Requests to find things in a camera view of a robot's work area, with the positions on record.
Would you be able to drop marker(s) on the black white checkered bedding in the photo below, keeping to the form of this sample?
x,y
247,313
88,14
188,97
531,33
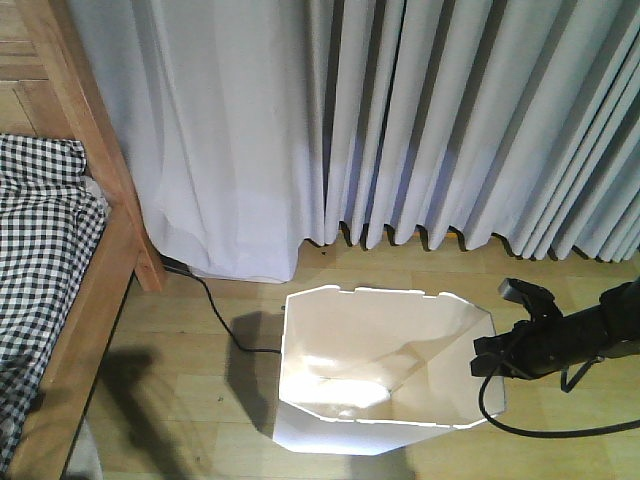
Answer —
x,y
51,224

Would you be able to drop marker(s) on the white plastic trash bin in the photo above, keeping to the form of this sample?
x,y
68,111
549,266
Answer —
x,y
368,371

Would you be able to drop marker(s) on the light grey curtain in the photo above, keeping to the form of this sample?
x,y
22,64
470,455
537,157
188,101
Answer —
x,y
250,127

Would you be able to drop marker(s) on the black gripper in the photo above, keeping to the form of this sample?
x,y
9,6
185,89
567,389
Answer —
x,y
544,345

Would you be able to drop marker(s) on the wooden bed frame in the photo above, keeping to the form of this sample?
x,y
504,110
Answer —
x,y
48,91

